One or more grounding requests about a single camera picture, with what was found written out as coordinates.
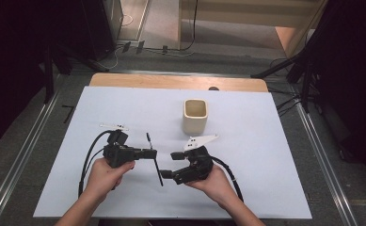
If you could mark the white table board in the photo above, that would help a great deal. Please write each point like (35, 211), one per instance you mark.
(249, 175)

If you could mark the person's left hand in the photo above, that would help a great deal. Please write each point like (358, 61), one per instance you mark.
(103, 179)

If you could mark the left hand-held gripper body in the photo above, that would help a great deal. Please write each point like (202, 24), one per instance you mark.
(119, 155)

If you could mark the dark cabinet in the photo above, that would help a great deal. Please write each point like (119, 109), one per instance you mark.
(100, 25)

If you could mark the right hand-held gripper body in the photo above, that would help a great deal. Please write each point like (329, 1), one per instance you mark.
(194, 168)

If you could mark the person's right hand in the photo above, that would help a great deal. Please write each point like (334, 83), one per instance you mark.
(216, 186)

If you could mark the cream square cup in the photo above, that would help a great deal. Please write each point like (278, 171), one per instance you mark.
(194, 124)

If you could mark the black pen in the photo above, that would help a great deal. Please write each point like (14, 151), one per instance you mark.
(158, 174)

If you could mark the light wooden furniture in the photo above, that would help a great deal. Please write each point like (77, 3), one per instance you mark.
(252, 14)

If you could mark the metal floor rail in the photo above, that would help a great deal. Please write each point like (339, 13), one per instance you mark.
(17, 163)
(325, 163)

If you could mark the wooden table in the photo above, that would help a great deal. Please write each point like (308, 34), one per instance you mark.
(171, 82)

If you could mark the black metal stand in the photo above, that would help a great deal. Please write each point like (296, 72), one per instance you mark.
(49, 75)
(304, 81)

